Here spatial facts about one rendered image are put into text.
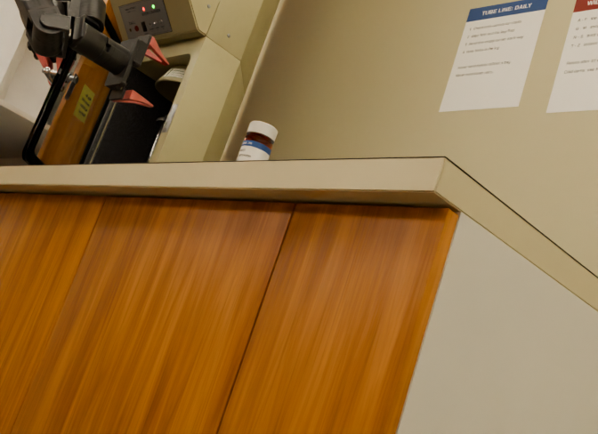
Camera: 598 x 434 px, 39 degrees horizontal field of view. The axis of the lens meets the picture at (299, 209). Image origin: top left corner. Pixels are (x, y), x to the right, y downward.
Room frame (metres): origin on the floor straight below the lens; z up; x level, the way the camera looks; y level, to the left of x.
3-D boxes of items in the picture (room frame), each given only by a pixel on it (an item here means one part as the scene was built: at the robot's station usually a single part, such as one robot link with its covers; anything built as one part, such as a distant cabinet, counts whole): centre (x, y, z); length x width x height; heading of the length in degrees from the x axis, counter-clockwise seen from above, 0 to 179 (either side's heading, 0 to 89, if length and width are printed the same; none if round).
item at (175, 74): (1.95, 0.34, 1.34); 0.18 x 0.18 x 0.05
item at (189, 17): (1.86, 0.48, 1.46); 0.32 x 0.11 x 0.10; 41
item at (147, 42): (1.62, 0.39, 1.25); 0.09 x 0.07 x 0.07; 131
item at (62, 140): (1.85, 0.56, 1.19); 0.30 x 0.01 x 0.40; 173
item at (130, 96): (1.62, 0.39, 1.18); 0.09 x 0.07 x 0.07; 131
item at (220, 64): (1.98, 0.34, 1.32); 0.32 x 0.25 x 0.77; 41
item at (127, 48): (1.57, 0.44, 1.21); 0.07 x 0.07 x 0.10; 41
